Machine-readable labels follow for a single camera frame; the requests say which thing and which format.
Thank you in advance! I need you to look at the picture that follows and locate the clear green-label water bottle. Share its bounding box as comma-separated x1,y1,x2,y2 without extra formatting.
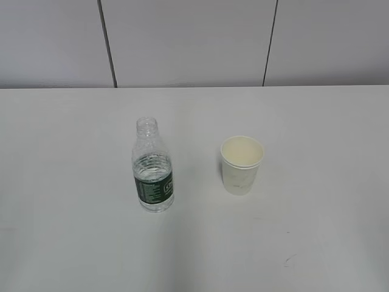
132,117,174,213

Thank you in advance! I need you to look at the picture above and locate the white paper cup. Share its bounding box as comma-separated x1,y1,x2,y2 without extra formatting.
220,136,264,195

